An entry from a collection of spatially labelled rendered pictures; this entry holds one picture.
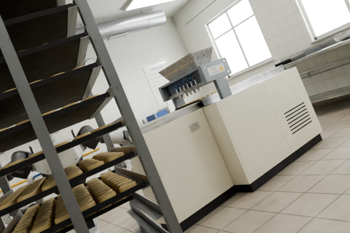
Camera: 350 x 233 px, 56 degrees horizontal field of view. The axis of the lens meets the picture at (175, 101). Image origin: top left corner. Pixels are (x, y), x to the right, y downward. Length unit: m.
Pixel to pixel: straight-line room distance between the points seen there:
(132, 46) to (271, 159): 5.16
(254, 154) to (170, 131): 0.79
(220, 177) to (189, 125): 0.53
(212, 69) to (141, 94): 4.61
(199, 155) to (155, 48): 5.27
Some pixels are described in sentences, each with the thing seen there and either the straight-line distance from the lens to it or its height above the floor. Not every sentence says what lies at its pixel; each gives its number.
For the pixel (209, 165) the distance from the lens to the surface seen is 2.93.
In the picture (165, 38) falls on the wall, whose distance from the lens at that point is 8.12.
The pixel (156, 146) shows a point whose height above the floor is 0.70.
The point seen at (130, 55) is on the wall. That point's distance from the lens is 7.58.
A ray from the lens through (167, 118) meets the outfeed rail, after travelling 2.77.
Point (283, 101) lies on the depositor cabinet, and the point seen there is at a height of 0.57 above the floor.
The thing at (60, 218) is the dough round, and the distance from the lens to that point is 0.97.
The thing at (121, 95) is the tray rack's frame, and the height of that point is 1.03.
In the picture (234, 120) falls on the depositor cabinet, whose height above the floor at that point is 0.63.
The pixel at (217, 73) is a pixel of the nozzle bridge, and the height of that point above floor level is 1.07.
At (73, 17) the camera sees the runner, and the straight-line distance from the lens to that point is 1.07.
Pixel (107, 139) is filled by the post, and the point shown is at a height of 0.92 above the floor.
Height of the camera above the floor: 0.95
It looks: 1 degrees up
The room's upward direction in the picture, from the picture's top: 23 degrees counter-clockwise
